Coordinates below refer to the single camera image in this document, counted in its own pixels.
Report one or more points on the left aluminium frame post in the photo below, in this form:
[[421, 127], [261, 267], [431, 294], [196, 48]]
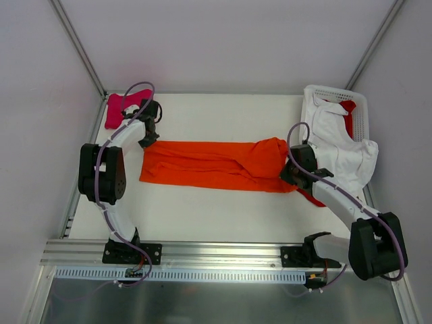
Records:
[[71, 33]]

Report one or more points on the right aluminium frame post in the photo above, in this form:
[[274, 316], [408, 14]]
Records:
[[384, 27]]

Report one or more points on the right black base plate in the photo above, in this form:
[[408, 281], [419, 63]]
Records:
[[293, 258]]

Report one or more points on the white plastic laundry basket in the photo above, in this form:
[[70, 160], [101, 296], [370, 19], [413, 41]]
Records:
[[325, 125]]

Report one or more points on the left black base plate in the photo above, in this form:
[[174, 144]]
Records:
[[116, 253]]

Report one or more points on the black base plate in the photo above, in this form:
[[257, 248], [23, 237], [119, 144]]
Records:
[[116, 253], [293, 258]]

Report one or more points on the white slotted cable duct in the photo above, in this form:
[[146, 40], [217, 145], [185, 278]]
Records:
[[186, 275]]

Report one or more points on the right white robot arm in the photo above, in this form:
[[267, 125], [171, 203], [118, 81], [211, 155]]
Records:
[[375, 247]]

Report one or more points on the aluminium frame post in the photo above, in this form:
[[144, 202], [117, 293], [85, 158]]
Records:
[[71, 33], [384, 27]]

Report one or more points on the orange t shirt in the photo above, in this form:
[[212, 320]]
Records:
[[244, 166]]

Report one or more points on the aluminium mounting rail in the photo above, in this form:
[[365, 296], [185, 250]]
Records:
[[175, 255]]

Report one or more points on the folded pink t shirt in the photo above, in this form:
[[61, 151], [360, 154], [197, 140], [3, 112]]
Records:
[[114, 115]]

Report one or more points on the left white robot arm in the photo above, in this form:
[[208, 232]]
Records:
[[102, 172]]

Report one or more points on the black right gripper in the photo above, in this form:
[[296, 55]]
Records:
[[290, 176]]

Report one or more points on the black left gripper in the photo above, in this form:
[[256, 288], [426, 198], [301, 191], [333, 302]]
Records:
[[148, 138]]

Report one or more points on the white t shirt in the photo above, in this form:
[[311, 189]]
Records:
[[352, 171]]

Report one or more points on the red t shirt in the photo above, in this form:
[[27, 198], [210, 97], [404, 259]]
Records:
[[348, 107]]

